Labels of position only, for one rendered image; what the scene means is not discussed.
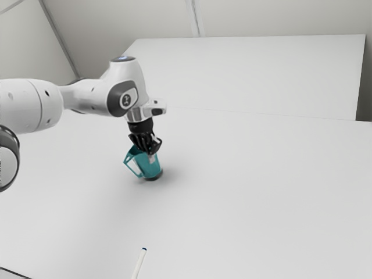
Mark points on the white pen with blue tip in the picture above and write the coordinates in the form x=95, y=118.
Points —
x=139, y=261

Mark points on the teal faceted mug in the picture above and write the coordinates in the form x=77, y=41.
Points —
x=148, y=168

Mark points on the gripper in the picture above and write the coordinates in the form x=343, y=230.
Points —
x=143, y=136

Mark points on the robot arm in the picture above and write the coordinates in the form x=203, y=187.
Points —
x=43, y=100

